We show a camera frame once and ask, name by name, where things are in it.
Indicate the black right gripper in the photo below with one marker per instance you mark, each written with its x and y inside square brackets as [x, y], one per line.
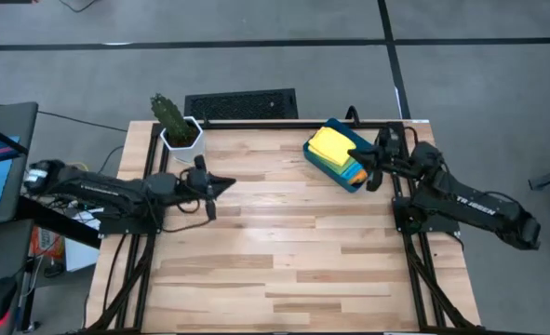
[386, 156]

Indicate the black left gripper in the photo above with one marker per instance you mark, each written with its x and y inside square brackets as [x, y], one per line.
[200, 181]

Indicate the blue microfiber towel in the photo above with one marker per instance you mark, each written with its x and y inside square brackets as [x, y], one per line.
[352, 173]

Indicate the orange microfiber towel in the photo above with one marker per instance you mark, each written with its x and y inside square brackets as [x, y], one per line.
[359, 178]

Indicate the yellow microfiber towel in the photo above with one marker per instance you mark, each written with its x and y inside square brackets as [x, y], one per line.
[332, 145]

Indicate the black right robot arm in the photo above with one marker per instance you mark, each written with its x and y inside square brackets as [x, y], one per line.
[465, 200]

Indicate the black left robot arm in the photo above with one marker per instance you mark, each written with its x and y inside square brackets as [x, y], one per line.
[107, 191]

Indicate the white plant pot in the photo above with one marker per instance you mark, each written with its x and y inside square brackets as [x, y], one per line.
[188, 151]

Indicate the black floor vent grille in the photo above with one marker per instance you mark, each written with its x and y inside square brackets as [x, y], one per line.
[242, 104]

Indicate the green cactus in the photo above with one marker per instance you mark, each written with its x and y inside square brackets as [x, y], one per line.
[170, 116]

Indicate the white paper sheet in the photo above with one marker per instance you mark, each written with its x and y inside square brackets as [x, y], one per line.
[81, 251]

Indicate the orange bag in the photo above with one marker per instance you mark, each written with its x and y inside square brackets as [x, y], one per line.
[46, 242]

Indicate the grey computer monitor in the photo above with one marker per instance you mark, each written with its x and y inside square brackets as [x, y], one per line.
[0, 163]

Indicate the dark grey desk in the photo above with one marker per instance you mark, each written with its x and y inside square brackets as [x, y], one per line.
[4, 251]

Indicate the black aluminium table frame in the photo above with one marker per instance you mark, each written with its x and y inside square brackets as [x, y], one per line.
[279, 125]

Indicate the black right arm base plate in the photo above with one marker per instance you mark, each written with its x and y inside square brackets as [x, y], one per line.
[423, 225]

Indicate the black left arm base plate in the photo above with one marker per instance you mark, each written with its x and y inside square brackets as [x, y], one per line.
[125, 227]

